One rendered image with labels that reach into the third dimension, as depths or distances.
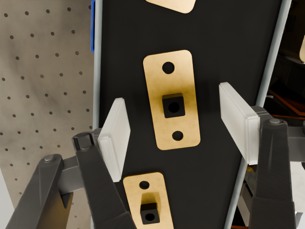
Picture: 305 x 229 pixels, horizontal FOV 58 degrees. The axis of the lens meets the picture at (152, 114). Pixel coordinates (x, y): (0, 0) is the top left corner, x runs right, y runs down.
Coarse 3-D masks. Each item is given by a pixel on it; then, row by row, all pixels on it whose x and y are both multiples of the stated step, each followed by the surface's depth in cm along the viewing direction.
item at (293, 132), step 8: (256, 112) 17; (264, 112) 17; (288, 128) 14; (296, 128) 14; (288, 136) 14; (296, 136) 14; (304, 136) 13; (296, 144) 14; (304, 144) 13; (296, 152) 14; (304, 152) 14; (296, 160) 14; (304, 160) 14
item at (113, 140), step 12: (120, 108) 20; (108, 120) 17; (120, 120) 19; (108, 132) 16; (120, 132) 18; (108, 144) 15; (120, 144) 18; (108, 156) 16; (120, 156) 17; (108, 168) 16; (120, 168) 17
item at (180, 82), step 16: (144, 64) 22; (160, 64) 21; (176, 64) 21; (160, 80) 22; (176, 80) 22; (192, 80) 22; (160, 96) 22; (176, 96) 22; (192, 96) 22; (160, 112) 23; (176, 112) 22; (192, 112) 23; (160, 128) 24; (176, 128) 24; (192, 128) 24; (160, 144) 24; (176, 144) 24; (192, 144) 24
